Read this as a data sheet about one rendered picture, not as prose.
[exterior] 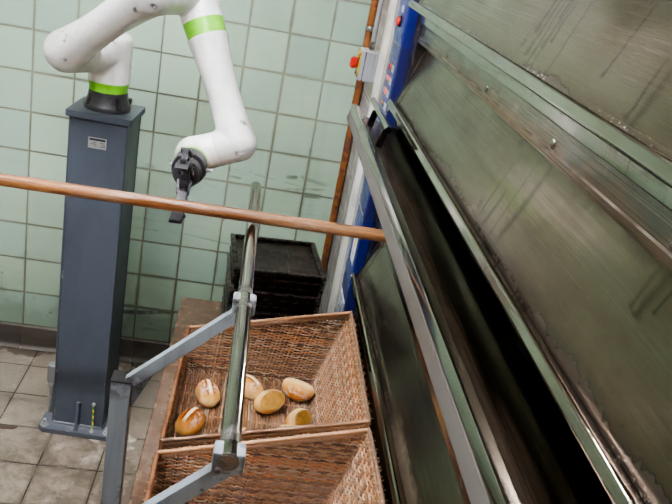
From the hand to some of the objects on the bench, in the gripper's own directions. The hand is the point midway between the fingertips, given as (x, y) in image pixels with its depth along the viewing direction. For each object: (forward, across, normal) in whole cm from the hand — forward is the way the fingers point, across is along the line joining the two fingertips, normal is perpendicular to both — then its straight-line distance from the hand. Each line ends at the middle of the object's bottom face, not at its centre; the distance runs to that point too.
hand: (178, 194), depth 192 cm
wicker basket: (+66, +62, -29) cm, 95 cm away
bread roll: (-12, +61, -40) cm, 74 cm away
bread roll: (-4, +60, -14) cm, 62 cm away
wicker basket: (+8, +62, -29) cm, 69 cm away
